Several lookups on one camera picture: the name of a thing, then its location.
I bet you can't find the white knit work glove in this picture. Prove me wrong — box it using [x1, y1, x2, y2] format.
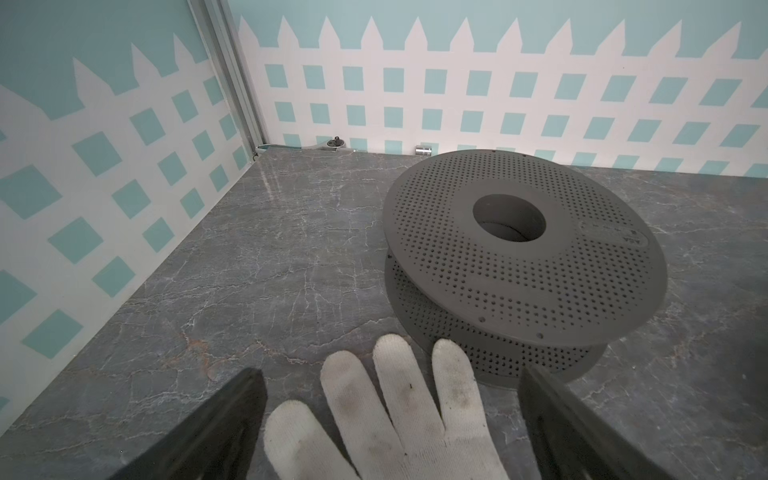
[264, 334, 508, 479]

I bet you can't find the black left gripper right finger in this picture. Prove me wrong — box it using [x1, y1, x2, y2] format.
[518, 366, 672, 479]

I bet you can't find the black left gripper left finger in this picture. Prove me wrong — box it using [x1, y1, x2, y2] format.
[112, 368, 268, 479]

